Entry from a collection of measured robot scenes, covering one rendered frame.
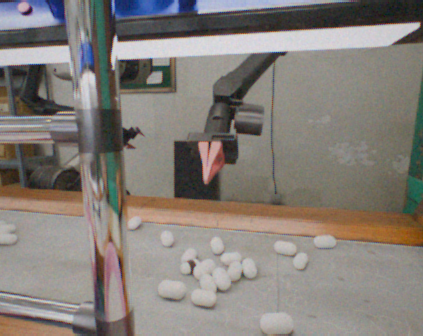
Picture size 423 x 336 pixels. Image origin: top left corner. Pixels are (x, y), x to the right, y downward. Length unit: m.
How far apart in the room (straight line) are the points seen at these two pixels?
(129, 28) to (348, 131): 2.27
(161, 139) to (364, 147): 1.79
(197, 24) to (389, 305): 0.39
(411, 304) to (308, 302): 0.13
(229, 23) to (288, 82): 2.15
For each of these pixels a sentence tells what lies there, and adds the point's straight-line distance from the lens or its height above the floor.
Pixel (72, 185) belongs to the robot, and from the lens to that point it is 1.03.
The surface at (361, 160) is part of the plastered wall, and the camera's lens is 2.51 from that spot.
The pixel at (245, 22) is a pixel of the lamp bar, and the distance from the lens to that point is 0.26.
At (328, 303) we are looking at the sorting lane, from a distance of 0.39.
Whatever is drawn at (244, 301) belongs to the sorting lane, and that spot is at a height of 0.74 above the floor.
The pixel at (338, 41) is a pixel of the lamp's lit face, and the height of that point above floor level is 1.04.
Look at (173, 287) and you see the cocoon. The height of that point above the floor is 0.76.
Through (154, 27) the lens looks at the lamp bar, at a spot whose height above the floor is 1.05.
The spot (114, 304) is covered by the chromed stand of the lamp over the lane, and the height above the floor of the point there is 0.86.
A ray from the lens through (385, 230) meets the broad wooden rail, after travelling 0.60.
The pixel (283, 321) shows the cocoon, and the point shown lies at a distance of 0.33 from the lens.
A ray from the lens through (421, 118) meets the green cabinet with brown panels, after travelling 0.71.
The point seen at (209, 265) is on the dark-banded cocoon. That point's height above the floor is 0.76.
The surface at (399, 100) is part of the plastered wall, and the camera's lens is 2.56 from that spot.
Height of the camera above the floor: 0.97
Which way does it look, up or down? 11 degrees down
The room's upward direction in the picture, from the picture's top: straight up
